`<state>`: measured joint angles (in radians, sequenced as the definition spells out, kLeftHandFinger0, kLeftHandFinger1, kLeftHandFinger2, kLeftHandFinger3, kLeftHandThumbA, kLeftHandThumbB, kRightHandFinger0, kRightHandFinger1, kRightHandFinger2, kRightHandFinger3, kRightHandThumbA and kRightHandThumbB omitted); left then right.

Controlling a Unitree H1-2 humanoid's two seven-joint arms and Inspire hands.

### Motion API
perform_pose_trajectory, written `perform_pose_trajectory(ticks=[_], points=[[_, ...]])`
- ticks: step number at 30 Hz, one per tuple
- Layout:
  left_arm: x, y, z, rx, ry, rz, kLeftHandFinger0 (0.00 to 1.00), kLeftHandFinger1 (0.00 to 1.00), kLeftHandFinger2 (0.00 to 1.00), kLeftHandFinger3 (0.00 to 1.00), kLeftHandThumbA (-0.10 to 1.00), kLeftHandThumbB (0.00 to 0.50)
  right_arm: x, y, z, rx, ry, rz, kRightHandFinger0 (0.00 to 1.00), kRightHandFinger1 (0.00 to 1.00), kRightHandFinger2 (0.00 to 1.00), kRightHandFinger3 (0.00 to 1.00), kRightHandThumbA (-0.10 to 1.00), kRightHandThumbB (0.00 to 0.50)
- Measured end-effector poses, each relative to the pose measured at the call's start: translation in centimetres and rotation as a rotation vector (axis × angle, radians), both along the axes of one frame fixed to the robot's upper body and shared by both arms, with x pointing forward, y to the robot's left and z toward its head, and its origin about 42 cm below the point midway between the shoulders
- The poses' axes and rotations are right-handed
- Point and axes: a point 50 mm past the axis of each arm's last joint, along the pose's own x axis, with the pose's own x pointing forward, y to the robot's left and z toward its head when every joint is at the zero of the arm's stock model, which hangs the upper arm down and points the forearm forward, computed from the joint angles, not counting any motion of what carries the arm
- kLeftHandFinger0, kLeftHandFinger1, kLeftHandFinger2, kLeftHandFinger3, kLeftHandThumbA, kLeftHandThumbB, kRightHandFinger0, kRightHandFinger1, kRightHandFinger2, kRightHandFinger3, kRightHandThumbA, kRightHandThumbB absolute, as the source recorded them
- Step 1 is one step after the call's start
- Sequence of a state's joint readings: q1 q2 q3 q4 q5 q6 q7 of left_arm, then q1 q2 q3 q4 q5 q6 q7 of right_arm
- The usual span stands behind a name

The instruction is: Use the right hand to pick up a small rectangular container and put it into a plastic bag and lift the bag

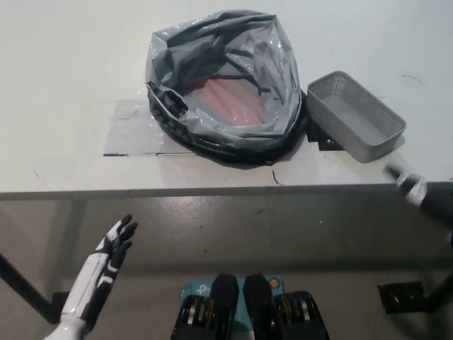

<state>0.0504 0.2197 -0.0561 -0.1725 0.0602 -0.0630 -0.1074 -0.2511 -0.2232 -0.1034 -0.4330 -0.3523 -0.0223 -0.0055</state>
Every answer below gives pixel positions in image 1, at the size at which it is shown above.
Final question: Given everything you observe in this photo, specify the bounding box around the dark right robot hand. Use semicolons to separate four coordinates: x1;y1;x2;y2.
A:
384;164;453;230

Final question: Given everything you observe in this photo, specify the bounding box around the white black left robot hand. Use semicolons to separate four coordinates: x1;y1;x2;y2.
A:
59;213;139;324

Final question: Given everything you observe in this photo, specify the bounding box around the grey mesh rectangular container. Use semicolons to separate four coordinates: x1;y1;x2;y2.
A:
306;70;407;164

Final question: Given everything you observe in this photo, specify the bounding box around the grey black plastic bag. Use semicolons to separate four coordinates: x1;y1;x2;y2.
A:
144;9;306;166

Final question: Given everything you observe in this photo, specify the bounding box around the black table leg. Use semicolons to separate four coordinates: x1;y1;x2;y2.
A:
420;265;453;315
0;244;59;325

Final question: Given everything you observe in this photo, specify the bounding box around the teal router box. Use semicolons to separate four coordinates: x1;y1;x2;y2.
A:
178;275;284;324

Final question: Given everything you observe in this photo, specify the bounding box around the black tape patch on table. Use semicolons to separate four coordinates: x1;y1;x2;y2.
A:
306;123;346;152

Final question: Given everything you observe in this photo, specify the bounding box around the clear tape patch on table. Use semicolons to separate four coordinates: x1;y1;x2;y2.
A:
101;98;199;157

